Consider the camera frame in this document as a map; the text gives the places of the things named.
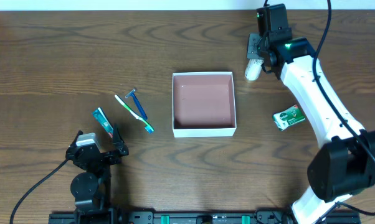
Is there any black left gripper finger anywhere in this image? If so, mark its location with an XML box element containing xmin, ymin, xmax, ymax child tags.
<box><xmin>112</xmin><ymin>124</ymin><xmax>125</xmax><ymax>149</ymax></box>
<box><xmin>74</xmin><ymin>130</ymin><xmax>83</xmax><ymax>145</ymax></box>

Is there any white cream tube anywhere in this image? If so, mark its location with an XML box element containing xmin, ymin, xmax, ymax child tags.
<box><xmin>245</xmin><ymin>58</ymin><xmax>263</xmax><ymax>82</ymax></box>

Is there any green soap bar packet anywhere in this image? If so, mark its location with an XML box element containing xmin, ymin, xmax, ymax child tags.
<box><xmin>272</xmin><ymin>105</ymin><xmax>305</xmax><ymax>131</ymax></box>

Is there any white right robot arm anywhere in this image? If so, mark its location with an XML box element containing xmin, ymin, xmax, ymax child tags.
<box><xmin>245</xmin><ymin>4</ymin><xmax>375</xmax><ymax>223</ymax></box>

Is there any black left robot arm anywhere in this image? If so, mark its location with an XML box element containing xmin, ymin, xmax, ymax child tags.
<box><xmin>65</xmin><ymin>126</ymin><xmax>129</xmax><ymax>212</ymax></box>

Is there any green toothpaste tube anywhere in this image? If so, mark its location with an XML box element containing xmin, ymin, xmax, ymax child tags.
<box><xmin>92</xmin><ymin>107</ymin><xmax>113</xmax><ymax>138</ymax></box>

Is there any green white toothbrush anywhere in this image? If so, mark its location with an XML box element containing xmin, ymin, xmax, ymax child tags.
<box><xmin>114</xmin><ymin>95</ymin><xmax>154</xmax><ymax>134</ymax></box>

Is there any blue disposable razor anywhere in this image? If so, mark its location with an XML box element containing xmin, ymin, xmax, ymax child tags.
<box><xmin>125</xmin><ymin>88</ymin><xmax>148</xmax><ymax>120</ymax></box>

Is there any white cardboard box pink inside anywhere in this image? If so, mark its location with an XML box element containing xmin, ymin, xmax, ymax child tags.
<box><xmin>172</xmin><ymin>72</ymin><xmax>237</xmax><ymax>138</ymax></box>

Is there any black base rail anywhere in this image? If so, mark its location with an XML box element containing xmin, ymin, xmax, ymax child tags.
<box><xmin>49</xmin><ymin>210</ymin><xmax>361</xmax><ymax>224</ymax></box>

